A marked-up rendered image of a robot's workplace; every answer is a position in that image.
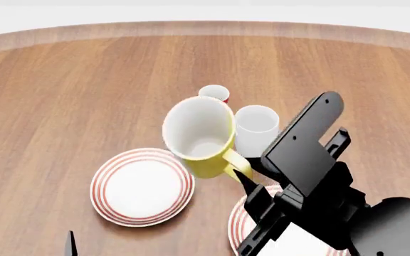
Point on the black flat camera mount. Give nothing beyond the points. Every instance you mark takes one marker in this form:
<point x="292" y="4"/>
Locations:
<point x="304" y="138"/>

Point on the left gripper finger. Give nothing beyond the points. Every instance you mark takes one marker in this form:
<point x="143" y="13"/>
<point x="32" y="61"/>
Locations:
<point x="71" y="245"/>

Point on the small red and white cup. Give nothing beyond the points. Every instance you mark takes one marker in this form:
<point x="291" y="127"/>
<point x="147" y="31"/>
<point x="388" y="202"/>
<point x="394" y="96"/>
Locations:
<point x="213" y="92"/>

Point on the red striped white plate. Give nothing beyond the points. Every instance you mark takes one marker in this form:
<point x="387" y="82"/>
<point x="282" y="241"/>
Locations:
<point x="238" y="226"/>
<point x="142" y="186"/>

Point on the yellow and white mug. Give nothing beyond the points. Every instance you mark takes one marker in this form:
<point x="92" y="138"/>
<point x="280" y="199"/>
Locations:
<point x="198" y="125"/>

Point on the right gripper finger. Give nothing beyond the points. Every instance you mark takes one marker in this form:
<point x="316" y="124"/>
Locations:
<point x="258" y="166"/>
<point x="258" y="202"/>

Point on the plain white cup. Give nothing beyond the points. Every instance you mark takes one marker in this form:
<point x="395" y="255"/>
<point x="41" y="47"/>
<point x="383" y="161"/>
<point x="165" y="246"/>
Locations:
<point x="256" y="128"/>

